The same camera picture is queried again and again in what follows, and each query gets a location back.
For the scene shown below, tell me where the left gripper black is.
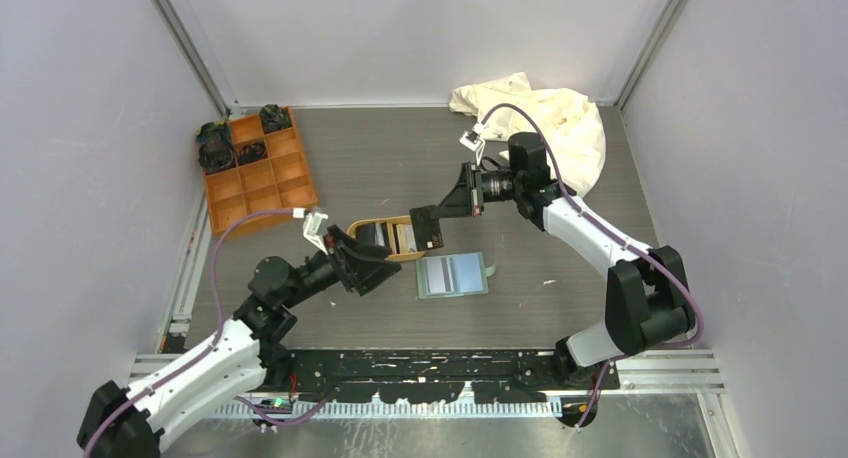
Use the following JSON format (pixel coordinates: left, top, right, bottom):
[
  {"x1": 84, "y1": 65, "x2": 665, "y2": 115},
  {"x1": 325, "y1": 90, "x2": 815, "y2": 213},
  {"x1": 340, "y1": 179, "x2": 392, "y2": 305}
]
[{"x1": 281, "y1": 224, "x2": 401, "y2": 308}]

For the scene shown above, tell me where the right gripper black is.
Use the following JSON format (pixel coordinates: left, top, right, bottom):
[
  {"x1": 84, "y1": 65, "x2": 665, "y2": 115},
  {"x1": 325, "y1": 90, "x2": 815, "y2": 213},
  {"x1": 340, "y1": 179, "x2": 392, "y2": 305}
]
[{"x1": 432, "y1": 162, "x2": 524, "y2": 220}]

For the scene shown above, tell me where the dark credit card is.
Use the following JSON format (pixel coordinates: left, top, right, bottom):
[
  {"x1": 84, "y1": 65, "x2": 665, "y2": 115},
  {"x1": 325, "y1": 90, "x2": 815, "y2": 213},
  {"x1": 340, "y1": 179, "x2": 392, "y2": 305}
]
[{"x1": 409, "y1": 205, "x2": 444, "y2": 252}]

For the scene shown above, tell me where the tan oval card tray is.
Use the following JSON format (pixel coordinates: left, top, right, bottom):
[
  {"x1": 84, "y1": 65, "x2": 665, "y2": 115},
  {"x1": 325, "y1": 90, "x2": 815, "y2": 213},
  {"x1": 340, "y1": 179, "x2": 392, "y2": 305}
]
[{"x1": 347, "y1": 215, "x2": 425, "y2": 262}]

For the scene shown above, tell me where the white patterned credit card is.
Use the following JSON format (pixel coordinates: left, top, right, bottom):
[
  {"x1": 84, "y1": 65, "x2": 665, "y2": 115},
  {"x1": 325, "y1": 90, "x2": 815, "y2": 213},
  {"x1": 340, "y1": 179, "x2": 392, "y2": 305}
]
[{"x1": 422, "y1": 256, "x2": 454, "y2": 295}]

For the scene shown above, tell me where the green card holder wallet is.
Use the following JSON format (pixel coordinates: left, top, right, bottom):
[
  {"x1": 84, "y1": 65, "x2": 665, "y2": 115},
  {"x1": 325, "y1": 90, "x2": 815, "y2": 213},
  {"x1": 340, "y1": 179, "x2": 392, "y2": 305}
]
[{"x1": 416, "y1": 252, "x2": 497, "y2": 300}]

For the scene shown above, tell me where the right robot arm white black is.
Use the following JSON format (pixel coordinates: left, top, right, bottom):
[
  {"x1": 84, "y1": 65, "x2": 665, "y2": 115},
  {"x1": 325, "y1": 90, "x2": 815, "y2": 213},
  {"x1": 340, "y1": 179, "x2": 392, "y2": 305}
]
[{"x1": 410, "y1": 132, "x2": 701, "y2": 389}]

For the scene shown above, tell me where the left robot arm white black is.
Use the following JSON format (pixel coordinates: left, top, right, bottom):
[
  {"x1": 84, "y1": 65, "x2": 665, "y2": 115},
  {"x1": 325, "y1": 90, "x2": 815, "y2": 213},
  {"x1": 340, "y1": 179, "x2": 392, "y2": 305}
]
[{"x1": 77, "y1": 225, "x2": 402, "y2": 457}]

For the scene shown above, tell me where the stack of credit cards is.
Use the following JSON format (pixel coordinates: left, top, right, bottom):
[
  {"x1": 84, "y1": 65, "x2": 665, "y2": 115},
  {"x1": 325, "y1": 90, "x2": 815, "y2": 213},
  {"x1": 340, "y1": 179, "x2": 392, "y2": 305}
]
[{"x1": 373, "y1": 221, "x2": 419, "y2": 256}]

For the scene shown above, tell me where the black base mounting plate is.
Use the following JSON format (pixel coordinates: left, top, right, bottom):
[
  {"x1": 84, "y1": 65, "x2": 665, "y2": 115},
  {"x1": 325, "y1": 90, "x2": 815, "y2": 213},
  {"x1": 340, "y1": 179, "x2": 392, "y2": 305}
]
[{"x1": 257, "y1": 349, "x2": 620, "y2": 404}]

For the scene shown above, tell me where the orange compartment organizer tray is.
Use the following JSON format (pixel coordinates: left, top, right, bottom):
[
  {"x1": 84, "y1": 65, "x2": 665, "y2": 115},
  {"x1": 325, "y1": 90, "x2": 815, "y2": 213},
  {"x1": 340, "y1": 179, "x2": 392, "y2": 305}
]
[{"x1": 197, "y1": 105, "x2": 319, "y2": 238}]

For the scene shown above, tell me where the cream crumpled cloth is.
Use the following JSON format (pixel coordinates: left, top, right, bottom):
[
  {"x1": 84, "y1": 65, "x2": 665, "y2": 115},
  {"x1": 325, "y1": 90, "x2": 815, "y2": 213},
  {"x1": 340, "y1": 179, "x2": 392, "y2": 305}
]
[{"x1": 448, "y1": 72, "x2": 606, "y2": 197}]

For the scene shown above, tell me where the dark bundle top compartment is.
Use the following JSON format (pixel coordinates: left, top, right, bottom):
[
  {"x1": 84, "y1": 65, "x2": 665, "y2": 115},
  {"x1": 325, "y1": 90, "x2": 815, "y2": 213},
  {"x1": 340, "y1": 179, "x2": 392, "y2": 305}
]
[{"x1": 258, "y1": 104, "x2": 292, "y2": 134}]

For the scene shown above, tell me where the dark bundle outside tray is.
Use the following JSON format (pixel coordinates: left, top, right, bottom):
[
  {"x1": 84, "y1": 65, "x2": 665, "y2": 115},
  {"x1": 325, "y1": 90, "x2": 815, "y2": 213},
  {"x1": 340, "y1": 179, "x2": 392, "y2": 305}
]
[{"x1": 195, "y1": 121, "x2": 231, "y2": 145}]

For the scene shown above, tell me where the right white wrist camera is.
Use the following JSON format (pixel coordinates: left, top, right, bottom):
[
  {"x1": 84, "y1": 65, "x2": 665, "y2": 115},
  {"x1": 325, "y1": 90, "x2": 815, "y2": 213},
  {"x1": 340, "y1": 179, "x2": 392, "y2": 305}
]
[{"x1": 459, "y1": 123, "x2": 486, "y2": 166}]

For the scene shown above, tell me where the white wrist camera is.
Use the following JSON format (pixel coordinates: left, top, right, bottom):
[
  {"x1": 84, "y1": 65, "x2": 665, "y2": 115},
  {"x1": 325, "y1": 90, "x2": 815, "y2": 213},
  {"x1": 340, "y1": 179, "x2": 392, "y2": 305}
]
[
  {"x1": 459, "y1": 123, "x2": 486, "y2": 166},
  {"x1": 292, "y1": 207, "x2": 329, "y2": 253}
]

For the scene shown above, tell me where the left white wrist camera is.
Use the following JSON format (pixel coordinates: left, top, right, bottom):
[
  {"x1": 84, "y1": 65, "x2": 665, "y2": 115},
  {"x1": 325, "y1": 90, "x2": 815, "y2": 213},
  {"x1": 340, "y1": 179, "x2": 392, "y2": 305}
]
[{"x1": 292, "y1": 207, "x2": 329, "y2": 253}]

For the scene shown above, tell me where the black cable bundle left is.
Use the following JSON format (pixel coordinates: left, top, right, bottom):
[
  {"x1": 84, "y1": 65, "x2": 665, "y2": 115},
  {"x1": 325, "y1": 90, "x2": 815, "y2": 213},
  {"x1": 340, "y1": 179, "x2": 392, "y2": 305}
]
[{"x1": 198, "y1": 139, "x2": 237, "y2": 173}]

